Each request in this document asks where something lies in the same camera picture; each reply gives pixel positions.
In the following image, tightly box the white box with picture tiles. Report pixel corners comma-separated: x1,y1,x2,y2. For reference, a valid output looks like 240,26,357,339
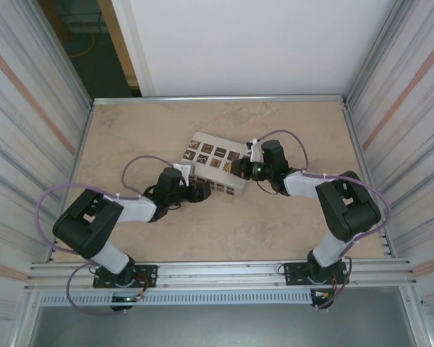
179,131,250,198

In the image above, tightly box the corrugated plastic side panel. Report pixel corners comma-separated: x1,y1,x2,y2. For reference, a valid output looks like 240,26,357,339
345,0,434,347
0,0,93,347

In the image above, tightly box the grey metal sheet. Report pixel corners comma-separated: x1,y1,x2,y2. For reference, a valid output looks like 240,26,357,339
27,305,419,347

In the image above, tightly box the wooden board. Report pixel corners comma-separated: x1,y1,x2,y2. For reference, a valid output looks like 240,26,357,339
38,0,71,43

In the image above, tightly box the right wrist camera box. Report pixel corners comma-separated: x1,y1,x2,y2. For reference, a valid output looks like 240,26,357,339
244,137,264,163

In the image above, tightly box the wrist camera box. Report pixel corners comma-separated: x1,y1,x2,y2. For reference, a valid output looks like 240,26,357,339
171,163,197,179
244,137,264,163

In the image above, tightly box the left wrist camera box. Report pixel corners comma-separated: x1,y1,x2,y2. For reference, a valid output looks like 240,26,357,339
171,163,197,179

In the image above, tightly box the aluminium table frame rail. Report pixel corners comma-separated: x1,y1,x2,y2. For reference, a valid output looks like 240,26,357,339
47,102,95,262
91,94,349,106
341,100,398,258

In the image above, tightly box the wide aluminium mounting rail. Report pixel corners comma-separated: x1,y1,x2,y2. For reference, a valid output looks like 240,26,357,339
25,257,420,291

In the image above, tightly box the grey slotted cable duct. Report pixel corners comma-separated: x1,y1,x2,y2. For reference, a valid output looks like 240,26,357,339
38,290,315,307

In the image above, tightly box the wooden door frame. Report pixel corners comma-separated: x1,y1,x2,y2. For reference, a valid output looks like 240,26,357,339
96,0,142,97

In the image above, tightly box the orange floor cable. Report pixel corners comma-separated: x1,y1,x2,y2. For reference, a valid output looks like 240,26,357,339
69,31,100,59

